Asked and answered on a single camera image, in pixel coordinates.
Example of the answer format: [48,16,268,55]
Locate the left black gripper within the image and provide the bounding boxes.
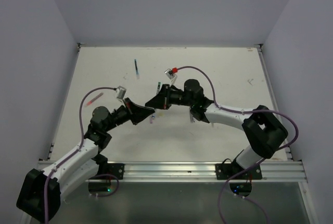
[104,97,155,132]

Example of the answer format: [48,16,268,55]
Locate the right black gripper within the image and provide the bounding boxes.
[146,83,195,109]

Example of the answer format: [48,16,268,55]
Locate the dark green pen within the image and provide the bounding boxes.
[156,82,161,95]

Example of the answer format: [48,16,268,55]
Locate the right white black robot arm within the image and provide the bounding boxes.
[145,79,288,179]

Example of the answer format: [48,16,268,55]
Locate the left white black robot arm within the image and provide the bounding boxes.
[16,98,154,223]

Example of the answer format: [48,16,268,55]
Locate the pink red pen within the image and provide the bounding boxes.
[85,93,104,107]

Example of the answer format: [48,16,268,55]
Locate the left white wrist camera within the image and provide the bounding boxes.
[116,86,127,101]

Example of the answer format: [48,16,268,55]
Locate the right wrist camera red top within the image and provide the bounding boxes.
[164,68,178,85]

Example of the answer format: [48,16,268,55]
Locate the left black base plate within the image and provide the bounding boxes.
[93,163,125,180]

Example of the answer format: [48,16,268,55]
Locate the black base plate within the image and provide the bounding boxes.
[93,163,125,180]
[215,163,263,180]

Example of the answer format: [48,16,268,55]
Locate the aluminium front rail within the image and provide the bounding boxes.
[36,159,308,182]

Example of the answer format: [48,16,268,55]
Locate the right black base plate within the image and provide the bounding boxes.
[215,163,263,180]

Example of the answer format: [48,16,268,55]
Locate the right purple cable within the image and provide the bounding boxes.
[176,65,299,224]

